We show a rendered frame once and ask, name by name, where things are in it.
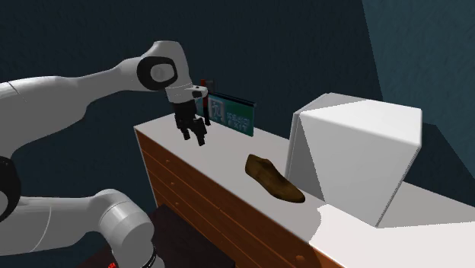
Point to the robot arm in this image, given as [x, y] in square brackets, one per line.
[48, 100]

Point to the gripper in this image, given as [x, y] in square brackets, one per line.
[184, 113]

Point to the red and black upright object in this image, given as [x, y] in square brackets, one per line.
[207, 111]

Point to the wooden chest of drawers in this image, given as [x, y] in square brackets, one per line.
[193, 200]

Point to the white angular block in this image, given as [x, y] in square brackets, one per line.
[352, 156]

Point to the brown wooden shoe form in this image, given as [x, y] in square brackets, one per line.
[272, 180]

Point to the green sign board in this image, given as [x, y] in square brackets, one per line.
[237, 120]

